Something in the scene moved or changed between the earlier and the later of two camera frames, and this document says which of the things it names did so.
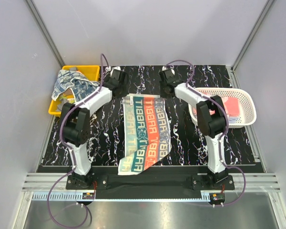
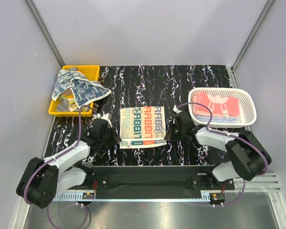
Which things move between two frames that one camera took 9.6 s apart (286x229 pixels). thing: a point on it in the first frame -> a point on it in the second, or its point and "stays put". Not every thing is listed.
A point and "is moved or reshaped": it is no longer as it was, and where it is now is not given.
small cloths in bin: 67,96 stays put
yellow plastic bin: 92,72 stays put
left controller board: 88,196 stays put
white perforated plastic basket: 239,103 stays put
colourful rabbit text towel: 147,133 is moved or reshaped
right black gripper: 162,94 -> 170,136
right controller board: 216,197 stays put
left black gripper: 124,92 -> 115,139
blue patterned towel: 67,79 stays put
